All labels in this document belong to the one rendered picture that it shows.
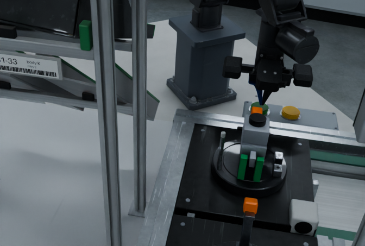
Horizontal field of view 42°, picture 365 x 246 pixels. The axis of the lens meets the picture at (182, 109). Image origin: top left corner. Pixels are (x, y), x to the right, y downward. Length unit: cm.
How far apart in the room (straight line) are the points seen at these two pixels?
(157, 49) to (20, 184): 66
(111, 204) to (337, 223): 43
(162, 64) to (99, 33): 88
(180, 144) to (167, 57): 53
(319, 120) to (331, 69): 224
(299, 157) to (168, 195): 28
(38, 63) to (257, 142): 41
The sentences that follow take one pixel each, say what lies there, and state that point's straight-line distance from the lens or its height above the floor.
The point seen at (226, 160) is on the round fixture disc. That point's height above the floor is 99.
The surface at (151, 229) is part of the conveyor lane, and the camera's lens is 80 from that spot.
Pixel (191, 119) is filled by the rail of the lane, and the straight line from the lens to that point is 103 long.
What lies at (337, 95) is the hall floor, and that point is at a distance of 306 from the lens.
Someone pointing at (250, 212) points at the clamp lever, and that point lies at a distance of 70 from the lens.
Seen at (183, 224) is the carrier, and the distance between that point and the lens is 79.
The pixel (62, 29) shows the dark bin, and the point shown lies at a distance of 60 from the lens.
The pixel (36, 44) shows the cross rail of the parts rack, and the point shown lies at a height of 131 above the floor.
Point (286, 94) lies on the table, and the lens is 134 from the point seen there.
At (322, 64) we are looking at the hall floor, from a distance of 336.
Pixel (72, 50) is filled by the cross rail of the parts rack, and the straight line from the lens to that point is 56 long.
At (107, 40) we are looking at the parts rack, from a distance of 53.
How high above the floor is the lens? 157
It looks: 36 degrees down
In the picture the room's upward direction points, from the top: 4 degrees clockwise
